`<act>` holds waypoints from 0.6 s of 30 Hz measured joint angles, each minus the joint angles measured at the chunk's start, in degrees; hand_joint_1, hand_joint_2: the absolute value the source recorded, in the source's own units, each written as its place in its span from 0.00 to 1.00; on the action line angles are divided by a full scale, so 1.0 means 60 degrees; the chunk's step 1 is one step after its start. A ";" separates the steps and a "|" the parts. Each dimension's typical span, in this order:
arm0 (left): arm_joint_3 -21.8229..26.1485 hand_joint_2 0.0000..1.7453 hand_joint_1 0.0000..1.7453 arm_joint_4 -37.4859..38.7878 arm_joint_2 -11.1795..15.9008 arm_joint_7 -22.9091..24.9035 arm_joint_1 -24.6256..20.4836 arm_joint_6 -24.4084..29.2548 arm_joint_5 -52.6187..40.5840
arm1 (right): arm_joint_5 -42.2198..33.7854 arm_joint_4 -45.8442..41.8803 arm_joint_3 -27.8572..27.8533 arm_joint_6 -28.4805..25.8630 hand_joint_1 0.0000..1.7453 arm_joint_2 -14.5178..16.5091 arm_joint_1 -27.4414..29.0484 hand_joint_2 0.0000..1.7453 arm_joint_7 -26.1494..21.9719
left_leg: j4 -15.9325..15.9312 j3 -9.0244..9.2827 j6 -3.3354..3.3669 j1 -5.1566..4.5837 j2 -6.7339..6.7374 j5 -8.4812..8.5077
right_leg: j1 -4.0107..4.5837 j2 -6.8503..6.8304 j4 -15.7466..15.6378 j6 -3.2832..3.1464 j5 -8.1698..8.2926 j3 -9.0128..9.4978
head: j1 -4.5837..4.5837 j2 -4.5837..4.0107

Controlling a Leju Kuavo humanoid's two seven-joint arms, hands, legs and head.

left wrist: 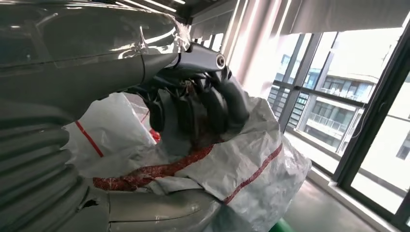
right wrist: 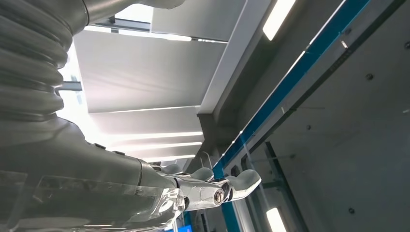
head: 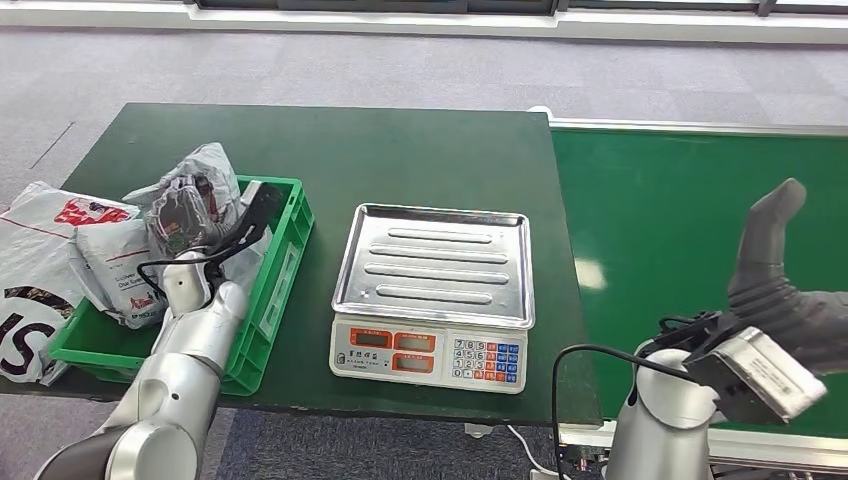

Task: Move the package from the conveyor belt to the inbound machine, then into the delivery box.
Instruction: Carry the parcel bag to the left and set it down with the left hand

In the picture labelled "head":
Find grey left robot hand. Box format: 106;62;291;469
144;174;224;260

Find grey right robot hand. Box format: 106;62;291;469
731;178;848;378

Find grey poly mailer package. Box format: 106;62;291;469
122;141;248;261

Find white package with printed slogan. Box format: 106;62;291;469
68;218;168;331

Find large white package black letters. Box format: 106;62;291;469
0;181;142;388

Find green conveyor belt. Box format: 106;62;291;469
529;105;848;475

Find green plastic crate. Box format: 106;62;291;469
48;174;315;397

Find dark green table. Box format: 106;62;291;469
0;102;603;429

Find white scale with steel tray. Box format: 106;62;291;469
329;203;536;395

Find white window sill ledge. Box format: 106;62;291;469
0;3;848;48

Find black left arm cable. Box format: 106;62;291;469
135;218;268;307

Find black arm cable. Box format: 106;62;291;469
551;342;698;480
135;218;268;307

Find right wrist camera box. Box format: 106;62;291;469
682;325;829;427

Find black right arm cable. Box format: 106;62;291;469
551;342;698;480

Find dark window frame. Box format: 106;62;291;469
182;0;848;18

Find white power cable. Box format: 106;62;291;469
506;425;558;480

